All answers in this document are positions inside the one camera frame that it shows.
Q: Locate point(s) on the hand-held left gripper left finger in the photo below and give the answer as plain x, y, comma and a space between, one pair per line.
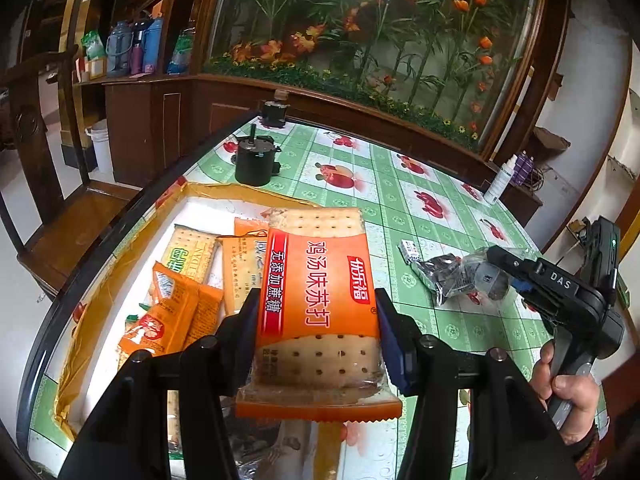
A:
250, 322

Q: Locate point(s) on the dark clear snack packet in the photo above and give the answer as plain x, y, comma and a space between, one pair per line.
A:
482, 280
437, 272

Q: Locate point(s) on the dark wooden chair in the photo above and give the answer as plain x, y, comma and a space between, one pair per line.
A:
75, 230

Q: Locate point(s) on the white bucket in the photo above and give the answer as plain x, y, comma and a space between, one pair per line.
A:
100, 146

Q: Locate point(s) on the yellow green cracker packet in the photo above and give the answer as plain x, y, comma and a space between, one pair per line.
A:
192, 255

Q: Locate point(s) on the orange cracker packet red stripe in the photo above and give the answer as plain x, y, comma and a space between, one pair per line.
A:
315, 305

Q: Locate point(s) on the green white bag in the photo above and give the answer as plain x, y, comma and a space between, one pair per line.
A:
93, 45

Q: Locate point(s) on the silver foil snack packet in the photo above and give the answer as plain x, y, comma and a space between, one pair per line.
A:
255, 452

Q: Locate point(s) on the grey blue jug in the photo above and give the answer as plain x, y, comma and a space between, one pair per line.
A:
119, 51

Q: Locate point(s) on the person's right hand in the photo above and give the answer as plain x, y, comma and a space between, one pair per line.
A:
575, 397

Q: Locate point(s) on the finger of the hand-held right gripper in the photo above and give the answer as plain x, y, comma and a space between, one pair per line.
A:
507, 260
524, 291

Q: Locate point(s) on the small yellow box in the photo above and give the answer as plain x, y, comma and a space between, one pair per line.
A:
97, 68

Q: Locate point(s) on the white spray bottle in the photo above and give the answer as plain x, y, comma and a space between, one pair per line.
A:
500, 180

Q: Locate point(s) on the dark purple flask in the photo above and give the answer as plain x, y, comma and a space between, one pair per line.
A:
137, 51

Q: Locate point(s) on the orange snack packet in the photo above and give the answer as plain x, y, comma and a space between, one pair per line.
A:
250, 226

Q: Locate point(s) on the flower glass panel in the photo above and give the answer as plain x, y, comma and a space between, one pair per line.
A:
375, 35

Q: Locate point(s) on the black motor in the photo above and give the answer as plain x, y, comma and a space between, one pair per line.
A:
256, 160
274, 112

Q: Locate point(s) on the blue bottle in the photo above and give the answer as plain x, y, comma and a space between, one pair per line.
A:
152, 46

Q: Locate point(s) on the clear cracker packet green edge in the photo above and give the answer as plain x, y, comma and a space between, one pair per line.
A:
173, 425

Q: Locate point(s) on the yellow taped foam box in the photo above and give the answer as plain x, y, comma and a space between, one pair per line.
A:
105, 325

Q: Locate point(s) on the orange biscuit packet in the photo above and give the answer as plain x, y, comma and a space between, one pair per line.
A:
147, 332

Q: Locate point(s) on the brown cardboard box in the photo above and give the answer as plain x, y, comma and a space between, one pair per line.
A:
550, 139

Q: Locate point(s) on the pale orange cracker packet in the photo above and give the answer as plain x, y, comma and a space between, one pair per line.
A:
242, 270

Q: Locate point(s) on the dark wooden cabinet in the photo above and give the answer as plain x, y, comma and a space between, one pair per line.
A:
145, 125

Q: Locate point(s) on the person's right forearm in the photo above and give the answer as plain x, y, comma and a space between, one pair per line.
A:
592, 455

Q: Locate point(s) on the green blue bag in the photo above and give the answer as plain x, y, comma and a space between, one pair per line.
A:
180, 53

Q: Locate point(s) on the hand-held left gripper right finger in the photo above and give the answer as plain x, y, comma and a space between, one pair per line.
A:
387, 342

